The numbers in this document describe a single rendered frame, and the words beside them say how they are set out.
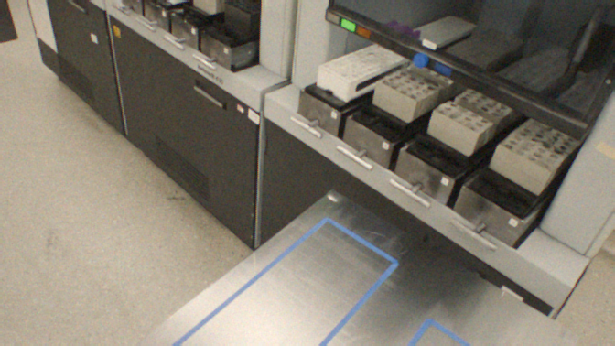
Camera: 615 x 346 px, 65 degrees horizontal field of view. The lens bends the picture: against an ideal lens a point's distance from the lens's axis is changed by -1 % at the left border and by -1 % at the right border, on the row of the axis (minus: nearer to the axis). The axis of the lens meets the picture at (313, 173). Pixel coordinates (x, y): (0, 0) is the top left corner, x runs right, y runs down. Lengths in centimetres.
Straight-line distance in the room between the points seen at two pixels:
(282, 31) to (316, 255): 73
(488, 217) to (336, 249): 35
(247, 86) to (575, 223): 86
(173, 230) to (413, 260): 130
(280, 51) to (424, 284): 80
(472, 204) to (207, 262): 110
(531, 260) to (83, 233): 155
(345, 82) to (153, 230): 109
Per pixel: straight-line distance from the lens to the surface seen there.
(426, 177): 105
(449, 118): 106
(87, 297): 181
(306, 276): 75
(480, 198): 100
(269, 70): 143
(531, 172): 102
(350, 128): 113
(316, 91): 118
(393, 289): 76
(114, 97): 221
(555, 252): 107
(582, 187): 101
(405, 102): 110
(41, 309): 183
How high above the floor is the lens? 140
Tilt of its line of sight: 39 degrees down
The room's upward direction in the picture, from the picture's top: 8 degrees clockwise
